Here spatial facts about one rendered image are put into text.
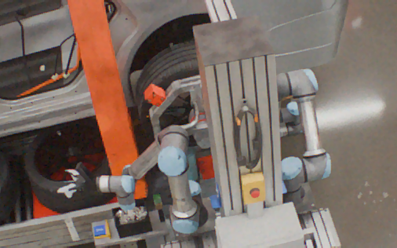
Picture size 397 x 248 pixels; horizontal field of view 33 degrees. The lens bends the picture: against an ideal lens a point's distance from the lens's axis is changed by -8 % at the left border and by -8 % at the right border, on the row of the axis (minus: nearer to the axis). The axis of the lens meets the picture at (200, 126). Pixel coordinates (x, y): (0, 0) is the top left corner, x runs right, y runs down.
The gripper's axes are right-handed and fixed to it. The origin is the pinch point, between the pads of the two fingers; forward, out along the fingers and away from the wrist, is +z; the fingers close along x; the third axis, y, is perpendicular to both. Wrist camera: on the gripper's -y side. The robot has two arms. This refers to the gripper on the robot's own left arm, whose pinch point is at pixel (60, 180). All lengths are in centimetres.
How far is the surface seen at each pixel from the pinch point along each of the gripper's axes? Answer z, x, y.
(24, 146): 78, 127, 76
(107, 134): -11, 51, 12
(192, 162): -50, 70, 47
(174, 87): -45, 77, 2
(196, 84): -56, 79, 2
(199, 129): -58, 61, 18
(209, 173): -56, 87, 68
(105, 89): -16, 48, -17
